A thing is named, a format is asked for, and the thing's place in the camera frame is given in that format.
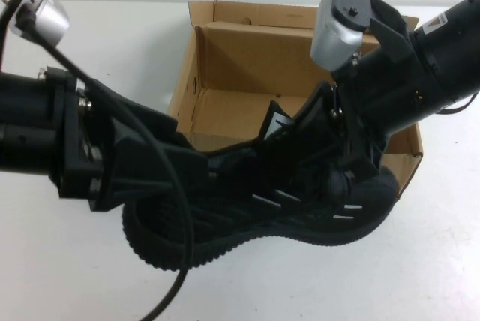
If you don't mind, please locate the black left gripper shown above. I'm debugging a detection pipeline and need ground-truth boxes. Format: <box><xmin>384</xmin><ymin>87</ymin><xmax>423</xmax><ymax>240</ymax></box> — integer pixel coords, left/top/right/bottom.
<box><xmin>39</xmin><ymin>67</ymin><xmax>260</xmax><ymax>213</ymax></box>

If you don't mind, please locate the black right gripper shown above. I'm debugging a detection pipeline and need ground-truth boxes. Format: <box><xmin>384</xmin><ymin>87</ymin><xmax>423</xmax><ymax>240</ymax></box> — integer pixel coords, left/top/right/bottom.
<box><xmin>295</xmin><ymin>32</ymin><xmax>457</xmax><ymax>203</ymax></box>

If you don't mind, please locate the black knit sneaker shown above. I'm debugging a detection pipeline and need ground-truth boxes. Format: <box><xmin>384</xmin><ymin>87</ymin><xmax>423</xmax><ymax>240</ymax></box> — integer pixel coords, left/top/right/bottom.
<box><xmin>121</xmin><ymin>99</ymin><xmax>398</xmax><ymax>272</ymax></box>

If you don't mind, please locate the brown cardboard shoe box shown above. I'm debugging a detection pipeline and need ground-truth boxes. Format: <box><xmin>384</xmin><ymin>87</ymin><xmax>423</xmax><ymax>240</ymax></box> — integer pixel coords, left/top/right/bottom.
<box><xmin>166</xmin><ymin>0</ymin><xmax>427</xmax><ymax>202</ymax></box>

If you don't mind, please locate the black left camera cable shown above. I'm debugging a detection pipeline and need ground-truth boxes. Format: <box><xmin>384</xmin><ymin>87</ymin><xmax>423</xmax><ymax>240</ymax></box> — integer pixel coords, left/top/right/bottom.
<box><xmin>16</xmin><ymin>7</ymin><xmax>196</xmax><ymax>321</ymax></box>

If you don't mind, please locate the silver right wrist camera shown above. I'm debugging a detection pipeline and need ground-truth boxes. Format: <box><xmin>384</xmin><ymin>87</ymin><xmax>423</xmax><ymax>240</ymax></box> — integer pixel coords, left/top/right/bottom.
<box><xmin>310</xmin><ymin>0</ymin><xmax>372</xmax><ymax>71</ymax></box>

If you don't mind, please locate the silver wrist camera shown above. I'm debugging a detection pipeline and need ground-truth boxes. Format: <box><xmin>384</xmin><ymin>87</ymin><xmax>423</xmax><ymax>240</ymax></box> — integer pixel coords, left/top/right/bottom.
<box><xmin>310</xmin><ymin>0</ymin><xmax>372</xmax><ymax>71</ymax></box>
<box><xmin>0</xmin><ymin>0</ymin><xmax>72</xmax><ymax>47</ymax></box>

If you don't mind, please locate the black right camera mount bracket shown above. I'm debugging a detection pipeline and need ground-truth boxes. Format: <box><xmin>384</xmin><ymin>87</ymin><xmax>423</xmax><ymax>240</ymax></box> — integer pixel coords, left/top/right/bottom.
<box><xmin>369</xmin><ymin>0</ymin><xmax>416</xmax><ymax>65</ymax></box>

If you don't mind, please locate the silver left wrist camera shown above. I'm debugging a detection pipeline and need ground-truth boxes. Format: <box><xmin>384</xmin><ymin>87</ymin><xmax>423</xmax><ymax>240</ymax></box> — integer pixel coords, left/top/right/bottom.
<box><xmin>0</xmin><ymin>0</ymin><xmax>72</xmax><ymax>47</ymax></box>

